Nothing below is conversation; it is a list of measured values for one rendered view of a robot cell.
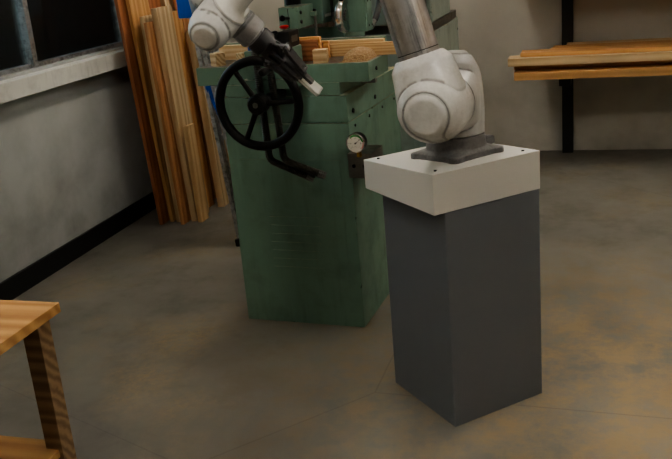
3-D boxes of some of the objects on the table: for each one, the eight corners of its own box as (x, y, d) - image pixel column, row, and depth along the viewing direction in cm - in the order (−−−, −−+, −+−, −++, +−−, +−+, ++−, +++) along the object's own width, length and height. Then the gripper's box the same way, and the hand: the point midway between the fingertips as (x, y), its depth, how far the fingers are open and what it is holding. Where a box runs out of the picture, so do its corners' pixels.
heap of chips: (339, 62, 264) (338, 50, 263) (353, 56, 276) (352, 44, 275) (366, 61, 261) (365, 49, 259) (379, 55, 273) (379, 43, 272)
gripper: (273, 17, 231) (337, 75, 239) (251, 37, 242) (313, 91, 249) (260, 35, 228) (326, 93, 235) (239, 54, 238) (302, 109, 245)
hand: (310, 84), depth 241 cm, fingers closed
